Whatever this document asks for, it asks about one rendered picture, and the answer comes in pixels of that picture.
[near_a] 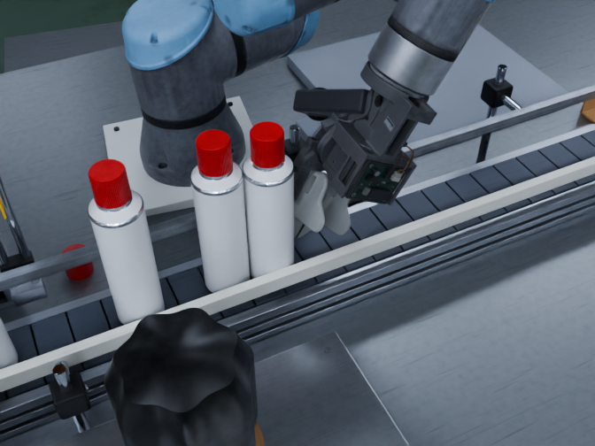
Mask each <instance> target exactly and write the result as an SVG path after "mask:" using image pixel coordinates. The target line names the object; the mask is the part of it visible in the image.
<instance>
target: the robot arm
mask: <svg viewBox="0 0 595 446"><path fill-rule="evenodd" d="M339 1H341V0H138V1H136V2H135V3H134V4H133V5H132V6H131V7H130V8H129V10H128V11H127V13H126V17H125V18H124V19H123V22H122V34H123V39H124V43H125V56H126V59H127V61H128V63H129V65H130V69H131V73H132V76H133V80H134V84H135V89H136V93H137V96H138V100H139V104H140V106H141V110H142V114H143V124H142V132H141V140H140V148H139V150H140V156H141V160H142V163H143V168H144V170H145V172H146V173H147V174H148V175H149V176H150V177H151V178H152V179H154V180H155V181H158V182H160V183H163V184H166V185H169V186H174V187H191V183H190V174H191V172H192V170H193V169H194V168H195V167H196V166H197V150H196V139H197V137H198V136H199V135H200V134H201V133H203V132H204V131H207V130H212V129H217V130H221V131H223V132H225V133H227V134H228V135H229V137H230V141H231V152H232V160H233V162H234V163H236V164H238V165H240V164H241V162H242V161H243V158H244V155H245V150H246V148H245V140H244V135H243V130H242V128H241V126H240V125H239V123H238V121H237V119H236V117H235V115H234V113H233V112H232V111H231V109H230V107H229V106H228V103H227V100H226V96H225V89H224V82H225V81H229V80H231V79H233V78H235V77H236V76H239V75H241V74H243V73H247V72H249V71H250V70H253V69H255V68H257V67H259V66H261V65H264V64H266V63H268V62H271V61H273V60H275V59H277V58H284V57H286V56H288V55H289V54H291V53H292V52H293V51H294V50H296V49H298V48H300V47H302V46H304V45H306V44H307V43H308V42H309V41H310V39H311V38H312V37H313V35H314V33H315V30H316V28H317V25H318V21H319V11H320V9H321V8H323V7H326V6H328V5H330V4H333V3H336V2H339ZM394 1H396V2H398V3H397V5H396V7H395V9H394V10H393V12H392V14H391V15H390V17H389V19H388V21H387V22H386V24H385V26H384V27H383V29H382V32H381V33H380V34H379V36H378V38H377V40H376V41H375V44H374V46H373V47H372V49H371V50H370V52H369V53H368V55H367V56H368V60H369V61H367V63H366V64H365V66H364V68H363V70H362V71H361V73H360V76H361V78H362V80H363V81H364V82H365V83H366V84H367V85H368V86H369V87H370V88H371V89H370V90H367V89H364V88H354V89H326V88H313V89H298V90H297V91H296V94H295V99H294V104H293V110H294V111H295V112H301V113H304V114H306V116H308V117H309V118H310V119H313V120H317V121H321V125H320V126H319V128H318V129H317V130H316V131H315V132H314V134H313V136H308V137H307V140H306V143H305V145H304V147H303V148H302V149H301V150H300V152H299V153H298V154H297V156H296V158H295V160H294V162H293V163H294V237H297V238H300V237H301V236H303V235H305V234H307V233H308V232H310V231H311V230H313V231H314V232H315V233H318V232H320V231H321V230H322V228H323V226H325V227H327V228H329V229H330V230H332V231H333V232H335V233H336V234H338V235H344V234H346V233H347V232H348V230H349V228H350V226H351V219H350V215H349V212H348V203H349V202H350V200H351V199H354V200H360V201H366V202H371V203H378V204H388V205H392V203H393V202H394V200H395V199H396V197H397V196H398V194H399V192H400V191H401V189H402V188H403V187H404V185H405V184H406V182H407V180H408V179H409V177H410V176H411V174H412V173H413V171H414V169H415V167H416V166H417V165H416V164H415V163H414V162H413V160H412V159H413V150H412V149H411V148H410V147H408V146H407V142H406V141H407V139H408V138H409V136H410V134H411V133H412V132H413V130H414V129H415V127H416V125H417V124H418V122H421V123H424V124H427V125H430V124H431V122H432V121H433V119H434V118H435V117H436V115H437V112H435V111H434V110H433V109H432V108H431V107H430V106H429V105H428V104H427V102H428V100H429V96H432V95H434V94H435V92H436V91H437V88H438V87H439V85H440V84H441V82H442V81H443V79H444V77H445V76H446V75H447V73H448V72H449V70H450V68H451V67H452V65H453V63H454V61H455V60H456V58H457V57H458V55H459V54H460V53H461V51H462V49H463V48H464V46H465V45H466V43H467V42H468V39H469V38H470V36H471V35H472V34H473V32H474V31H475V29H476V27H477V25H478V24H479V22H480V21H481V19H482V18H483V15H484V14H485V13H486V12H487V10H488V9H489V7H490V6H491V3H494V2H495V1H496V0H394ZM403 147H407V148H408V149H410V150H411V152H412V154H411V157H408V156H407V155H406V154H405V152H404V151H402V150H401V149H402V148H403ZM322 167H323V169H324V170H325V171H326V172H327V173H322V172H321V168H322ZM404 176H405V177H404ZM403 178H404V179H403ZM402 179H403V180H402ZM399 183H400V184H399ZM395 189H396V190H395ZM394 191H395V192H394ZM393 193H394V194H393Z"/></svg>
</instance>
